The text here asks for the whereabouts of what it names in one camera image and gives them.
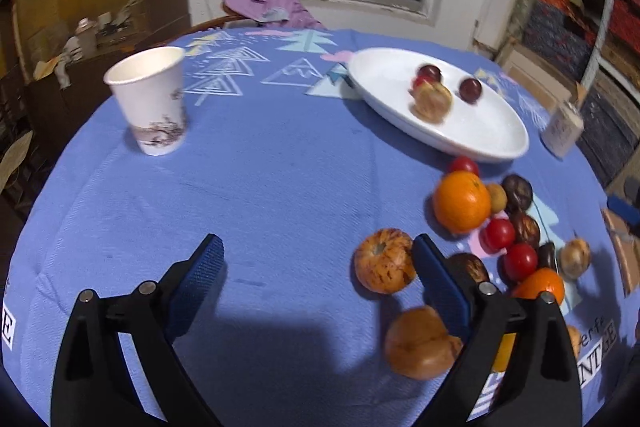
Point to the shelf of stacked boxes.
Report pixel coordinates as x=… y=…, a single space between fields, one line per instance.
x=565 y=32

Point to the large orange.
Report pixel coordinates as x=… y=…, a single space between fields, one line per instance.
x=461 y=202

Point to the striped orange melon fruit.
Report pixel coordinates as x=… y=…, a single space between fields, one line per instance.
x=384 y=261

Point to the red cherry tomato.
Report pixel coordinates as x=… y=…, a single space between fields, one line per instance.
x=520 y=261
x=462 y=165
x=497 y=235

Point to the purple cloth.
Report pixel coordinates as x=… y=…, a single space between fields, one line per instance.
x=280 y=7

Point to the dark brown passion fruit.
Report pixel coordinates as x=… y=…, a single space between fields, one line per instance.
x=527 y=229
x=547 y=256
x=518 y=192
x=467 y=267

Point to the white printed paper cup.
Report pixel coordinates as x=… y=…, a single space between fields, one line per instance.
x=150 y=102

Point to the wooden chair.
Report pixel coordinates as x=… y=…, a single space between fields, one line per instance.
x=210 y=23

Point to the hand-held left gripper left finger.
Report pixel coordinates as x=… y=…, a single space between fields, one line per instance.
x=200 y=277

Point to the small tan longan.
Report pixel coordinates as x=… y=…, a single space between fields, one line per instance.
x=498 y=198

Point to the tan-orange fruit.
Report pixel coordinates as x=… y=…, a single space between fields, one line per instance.
x=420 y=342

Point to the blue object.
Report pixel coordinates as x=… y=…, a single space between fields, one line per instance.
x=625 y=211

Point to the cluttered wooden sideboard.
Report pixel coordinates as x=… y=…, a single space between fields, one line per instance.
x=75 y=72

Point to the dark plum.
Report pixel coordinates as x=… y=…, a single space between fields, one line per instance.
x=470 y=90
x=430 y=72

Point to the white oval plate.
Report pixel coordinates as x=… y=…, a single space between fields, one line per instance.
x=390 y=82

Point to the tan walnut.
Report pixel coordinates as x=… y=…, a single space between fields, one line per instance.
x=575 y=258
x=432 y=103

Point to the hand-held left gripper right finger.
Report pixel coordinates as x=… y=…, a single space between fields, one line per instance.
x=440 y=287

